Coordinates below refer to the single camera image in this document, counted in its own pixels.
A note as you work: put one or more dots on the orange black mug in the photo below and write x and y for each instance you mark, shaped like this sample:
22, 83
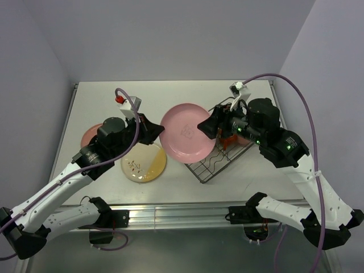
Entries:
226, 141

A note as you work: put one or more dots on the cream pink floral plate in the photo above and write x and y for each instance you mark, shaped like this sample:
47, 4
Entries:
89, 134

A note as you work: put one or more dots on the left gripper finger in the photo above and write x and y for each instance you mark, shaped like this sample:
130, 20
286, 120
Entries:
152, 132
148, 119

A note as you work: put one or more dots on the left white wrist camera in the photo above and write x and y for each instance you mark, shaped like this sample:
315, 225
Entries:
125, 106

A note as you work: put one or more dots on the cream yellow floral plate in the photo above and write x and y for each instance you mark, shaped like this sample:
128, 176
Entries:
144, 163

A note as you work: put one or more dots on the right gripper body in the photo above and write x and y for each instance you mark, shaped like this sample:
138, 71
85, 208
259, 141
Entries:
234, 121

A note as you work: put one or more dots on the pink plastic plate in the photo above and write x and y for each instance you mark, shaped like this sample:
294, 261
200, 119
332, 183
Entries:
181, 139

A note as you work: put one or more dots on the aluminium mounting rail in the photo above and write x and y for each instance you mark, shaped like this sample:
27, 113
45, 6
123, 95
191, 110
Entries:
177, 216

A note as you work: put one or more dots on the salmon pink cup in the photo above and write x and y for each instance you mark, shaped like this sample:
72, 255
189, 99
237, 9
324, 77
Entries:
242, 141

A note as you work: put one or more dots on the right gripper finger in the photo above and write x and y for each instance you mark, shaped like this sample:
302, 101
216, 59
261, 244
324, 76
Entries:
218, 113
210, 127

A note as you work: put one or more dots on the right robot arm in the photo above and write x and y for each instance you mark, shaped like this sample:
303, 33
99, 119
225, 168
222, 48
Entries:
289, 154

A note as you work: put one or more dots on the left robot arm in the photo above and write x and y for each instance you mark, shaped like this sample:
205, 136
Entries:
30, 225

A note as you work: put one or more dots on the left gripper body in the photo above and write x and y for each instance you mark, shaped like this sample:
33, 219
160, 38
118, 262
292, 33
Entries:
130, 130

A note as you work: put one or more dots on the dark wire dish rack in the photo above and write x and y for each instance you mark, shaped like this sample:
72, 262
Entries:
217, 161

